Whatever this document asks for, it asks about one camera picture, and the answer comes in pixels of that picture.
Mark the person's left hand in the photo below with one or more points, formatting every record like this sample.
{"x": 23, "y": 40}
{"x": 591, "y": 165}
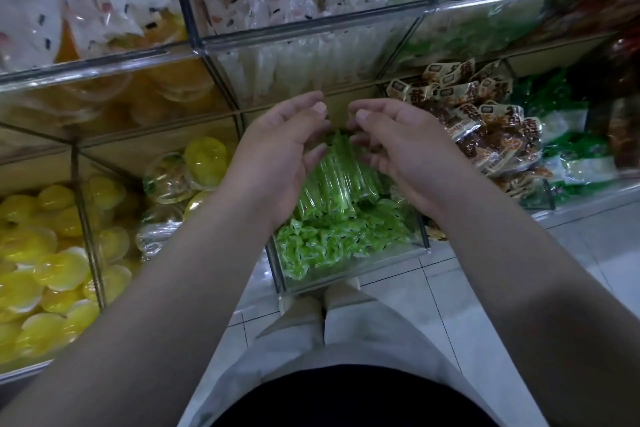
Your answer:
{"x": 270, "y": 156}

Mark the person's right hand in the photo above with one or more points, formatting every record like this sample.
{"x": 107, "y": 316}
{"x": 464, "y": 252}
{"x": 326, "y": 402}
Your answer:
{"x": 415, "y": 151}

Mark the pile of brown snack packets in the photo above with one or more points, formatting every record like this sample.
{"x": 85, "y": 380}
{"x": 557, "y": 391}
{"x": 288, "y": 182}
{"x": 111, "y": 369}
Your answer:
{"x": 490, "y": 121}

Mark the pile of small green candies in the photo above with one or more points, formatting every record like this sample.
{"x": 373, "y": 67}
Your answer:
{"x": 330, "y": 241}

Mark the pile of green bamboo packets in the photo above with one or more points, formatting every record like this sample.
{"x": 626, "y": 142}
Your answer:
{"x": 575, "y": 151}

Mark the pile of glossy red snacks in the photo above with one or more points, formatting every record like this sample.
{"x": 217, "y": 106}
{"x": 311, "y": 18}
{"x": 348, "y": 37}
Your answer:
{"x": 625, "y": 101}

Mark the pile of yellow jelly cups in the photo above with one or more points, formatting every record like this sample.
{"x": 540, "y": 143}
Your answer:
{"x": 40, "y": 272}

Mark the person's right forearm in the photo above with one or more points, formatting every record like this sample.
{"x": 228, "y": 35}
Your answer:
{"x": 550, "y": 312}

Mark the person's left forearm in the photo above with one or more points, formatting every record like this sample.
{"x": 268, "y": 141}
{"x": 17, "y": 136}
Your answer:
{"x": 130, "y": 332}

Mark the light shoe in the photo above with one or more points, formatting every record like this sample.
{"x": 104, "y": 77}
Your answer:
{"x": 350, "y": 292}
{"x": 298, "y": 307}

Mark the light grey shorts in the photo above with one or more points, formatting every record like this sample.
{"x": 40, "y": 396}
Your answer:
{"x": 340, "y": 337}

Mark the black shirt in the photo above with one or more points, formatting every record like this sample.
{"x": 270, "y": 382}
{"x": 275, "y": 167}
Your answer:
{"x": 355, "y": 400}

